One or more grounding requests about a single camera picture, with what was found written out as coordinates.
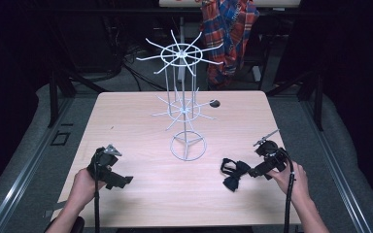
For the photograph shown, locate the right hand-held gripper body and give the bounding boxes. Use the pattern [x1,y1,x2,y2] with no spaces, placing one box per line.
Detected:
[253,128,288,173]

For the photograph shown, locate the black floor cables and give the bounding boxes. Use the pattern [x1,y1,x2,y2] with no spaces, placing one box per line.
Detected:
[118,45,168,92]

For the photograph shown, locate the black metal frame stand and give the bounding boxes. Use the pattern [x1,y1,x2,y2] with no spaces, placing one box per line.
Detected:
[265,71,325,132]
[46,68,109,128]

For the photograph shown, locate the black bow tie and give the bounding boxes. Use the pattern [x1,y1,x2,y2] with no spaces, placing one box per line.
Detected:
[220,157,253,193]

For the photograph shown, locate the person's left hand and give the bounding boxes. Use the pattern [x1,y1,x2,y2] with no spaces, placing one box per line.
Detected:
[71,167,108,209]

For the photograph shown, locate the white wire display rack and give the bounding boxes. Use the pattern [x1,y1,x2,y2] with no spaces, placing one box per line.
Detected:
[135,29,225,162]

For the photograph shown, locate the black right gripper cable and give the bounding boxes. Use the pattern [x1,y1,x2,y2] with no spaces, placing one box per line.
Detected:
[278,148,296,233]

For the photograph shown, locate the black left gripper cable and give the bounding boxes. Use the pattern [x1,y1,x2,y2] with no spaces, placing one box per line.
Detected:
[92,151,102,233]

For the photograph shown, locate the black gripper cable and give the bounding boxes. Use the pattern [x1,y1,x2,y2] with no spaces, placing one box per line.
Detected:
[278,148,296,233]
[92,151,102,233]

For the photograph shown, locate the person's right hand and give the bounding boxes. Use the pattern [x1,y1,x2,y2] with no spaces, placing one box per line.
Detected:
[266,160,313,204]

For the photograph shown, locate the red blue plaid cloth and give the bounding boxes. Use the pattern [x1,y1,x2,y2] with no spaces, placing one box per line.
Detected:
[200,0,260,91]

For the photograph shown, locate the aluminium floor rail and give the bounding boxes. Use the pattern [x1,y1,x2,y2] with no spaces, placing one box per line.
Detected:
[0,96,76,233]
[298,96,373,233]

